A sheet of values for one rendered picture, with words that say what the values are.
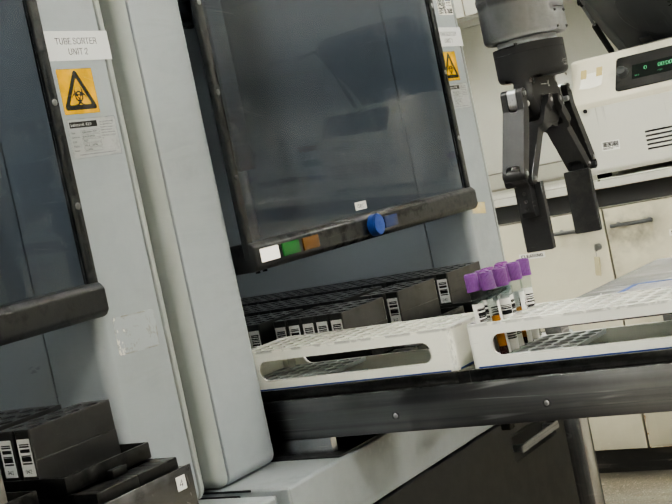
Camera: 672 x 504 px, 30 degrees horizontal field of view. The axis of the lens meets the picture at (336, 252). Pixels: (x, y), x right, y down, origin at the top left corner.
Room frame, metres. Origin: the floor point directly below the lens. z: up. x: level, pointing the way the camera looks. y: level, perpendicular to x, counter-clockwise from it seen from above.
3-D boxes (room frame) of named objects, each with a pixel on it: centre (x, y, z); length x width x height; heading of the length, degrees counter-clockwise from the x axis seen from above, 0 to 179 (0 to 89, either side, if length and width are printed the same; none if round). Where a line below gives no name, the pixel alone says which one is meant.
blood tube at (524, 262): (1.41, -0.20, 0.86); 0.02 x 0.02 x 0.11
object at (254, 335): (1.74, 0.10, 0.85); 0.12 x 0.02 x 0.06; 148
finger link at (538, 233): (1.28, -0.21, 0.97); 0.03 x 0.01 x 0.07; 57
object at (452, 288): (1.92, -0.18, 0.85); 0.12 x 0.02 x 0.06; 146
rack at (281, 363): (1.49, -0.01, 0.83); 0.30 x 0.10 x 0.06; 57
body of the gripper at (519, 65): (1.34, -0.24, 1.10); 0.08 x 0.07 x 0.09; 147
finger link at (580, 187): (1.39, -0.28, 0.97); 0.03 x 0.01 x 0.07; 57
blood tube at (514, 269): (1.39, -0.19, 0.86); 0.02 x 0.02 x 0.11
